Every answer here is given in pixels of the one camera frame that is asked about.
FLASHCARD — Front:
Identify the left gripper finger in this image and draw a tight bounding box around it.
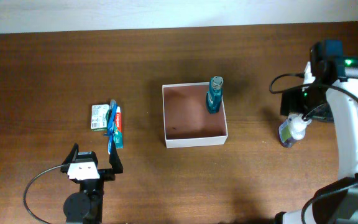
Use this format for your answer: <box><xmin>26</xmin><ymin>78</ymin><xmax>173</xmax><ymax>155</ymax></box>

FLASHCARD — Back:
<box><xmin>109</xmin><ymin>141</ymin><xmax>124</xmax><ymax>174</ymax></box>
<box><xmin>62</xmin><ymin>143</ymin><xmax>79</xmax><ymax>165</ymax></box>

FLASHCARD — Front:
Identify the clear pump soap bottle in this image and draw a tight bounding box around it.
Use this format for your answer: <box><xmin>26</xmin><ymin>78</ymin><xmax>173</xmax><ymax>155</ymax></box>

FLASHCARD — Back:
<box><xmin>278</xmin><ymin>113</ymin><xmax>311</xmax><ymax>148</ymax></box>

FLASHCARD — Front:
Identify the blue toothbrush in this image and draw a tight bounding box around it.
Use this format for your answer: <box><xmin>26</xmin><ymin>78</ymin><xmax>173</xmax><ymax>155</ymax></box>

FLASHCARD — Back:
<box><xmin>107</xmin><ymin>100</ymin><xmax>117</xmax><ymax>154</ymax></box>

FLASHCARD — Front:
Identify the blue mouthwash bottle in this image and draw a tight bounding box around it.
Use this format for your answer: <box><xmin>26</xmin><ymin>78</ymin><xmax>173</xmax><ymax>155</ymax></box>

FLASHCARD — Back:
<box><xmin>206</xmin><ymin>76</ymin><xmax>224</xmax><ymax>114</ymax></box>

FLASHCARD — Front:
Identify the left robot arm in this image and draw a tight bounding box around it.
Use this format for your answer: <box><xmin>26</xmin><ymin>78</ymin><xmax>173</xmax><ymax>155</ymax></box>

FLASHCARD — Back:
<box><xmin>60</xmin><ymin>143</ymin><xmax>123</xmax><ymax>224</ymax></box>

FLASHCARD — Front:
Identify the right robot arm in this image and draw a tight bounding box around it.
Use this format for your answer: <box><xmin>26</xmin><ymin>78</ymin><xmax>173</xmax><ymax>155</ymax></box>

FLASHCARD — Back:
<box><xmin>274</xmin><ymin>40</ymin><xmax>358</xmax><ymax>223</ymax></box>

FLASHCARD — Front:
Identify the Colgate toothpaste tube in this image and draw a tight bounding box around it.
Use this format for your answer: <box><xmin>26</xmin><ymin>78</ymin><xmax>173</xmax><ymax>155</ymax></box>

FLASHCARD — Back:
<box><xmin>113</xmin><ymin>106</ymin><xmax>124</xmax><ymax>149</ymax></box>

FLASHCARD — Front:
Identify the green white soap box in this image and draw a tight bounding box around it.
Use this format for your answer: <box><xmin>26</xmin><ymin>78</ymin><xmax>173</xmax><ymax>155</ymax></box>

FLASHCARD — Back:
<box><xmin>90</xmin><ymin>104</ymin><xmax>110</xmax><ymax>131</ymax></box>

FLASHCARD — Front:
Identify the white cardboard box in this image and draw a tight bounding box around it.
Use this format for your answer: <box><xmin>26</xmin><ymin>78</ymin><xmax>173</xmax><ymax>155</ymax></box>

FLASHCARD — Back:
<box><xmin>162</xmin><ymin>82</ymin><xmax>228</xmax><ymax>149</ymax></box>

